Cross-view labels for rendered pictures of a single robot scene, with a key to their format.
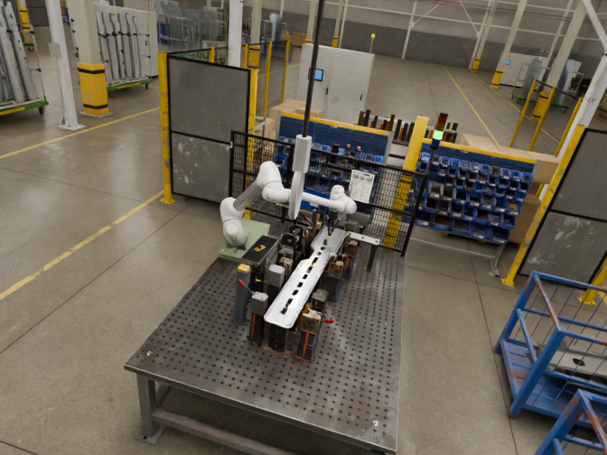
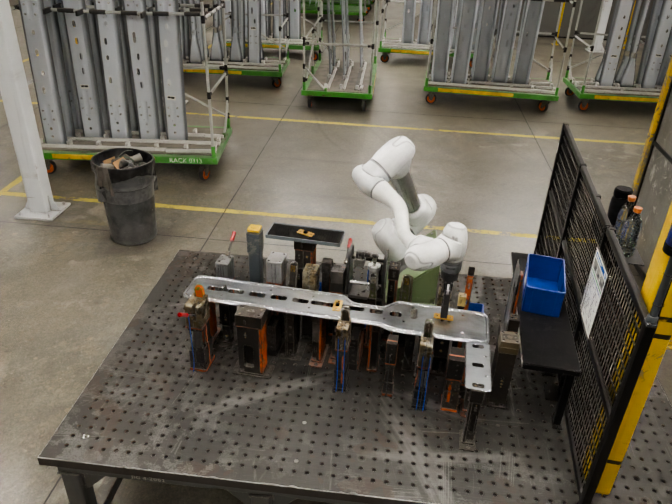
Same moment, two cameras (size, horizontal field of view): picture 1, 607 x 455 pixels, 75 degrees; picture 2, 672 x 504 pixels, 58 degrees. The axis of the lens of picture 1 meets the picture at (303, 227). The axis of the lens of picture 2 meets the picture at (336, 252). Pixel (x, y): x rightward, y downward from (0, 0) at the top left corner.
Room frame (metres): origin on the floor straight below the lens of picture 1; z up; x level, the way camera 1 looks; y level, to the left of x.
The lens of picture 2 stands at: (2.27, -2.32, 2.57)
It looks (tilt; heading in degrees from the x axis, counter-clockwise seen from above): 30 degrees down; 85
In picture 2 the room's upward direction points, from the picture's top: 2 degrees clockwise
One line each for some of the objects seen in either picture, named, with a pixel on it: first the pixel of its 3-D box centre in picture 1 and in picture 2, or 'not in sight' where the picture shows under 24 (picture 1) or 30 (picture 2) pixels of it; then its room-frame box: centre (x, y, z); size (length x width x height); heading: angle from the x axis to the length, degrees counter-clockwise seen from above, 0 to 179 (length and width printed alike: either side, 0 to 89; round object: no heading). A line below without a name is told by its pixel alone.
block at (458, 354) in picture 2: not in sight; (453, 379); (2.95, -0.43, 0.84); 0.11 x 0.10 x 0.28; 75
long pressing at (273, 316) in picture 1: (312, 266); (332, 306); (2.46, -0.11, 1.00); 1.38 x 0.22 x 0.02; 165
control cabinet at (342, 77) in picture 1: (333, 85); not in sight; (9.78, -0.21, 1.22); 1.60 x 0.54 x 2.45; 80
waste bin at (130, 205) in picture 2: not in sight; (128, 197); (0.93, 2.38, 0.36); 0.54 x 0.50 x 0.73; 80
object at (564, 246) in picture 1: (583, 220); not in sight; (4.14, -3.08, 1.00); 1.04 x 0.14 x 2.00; 80
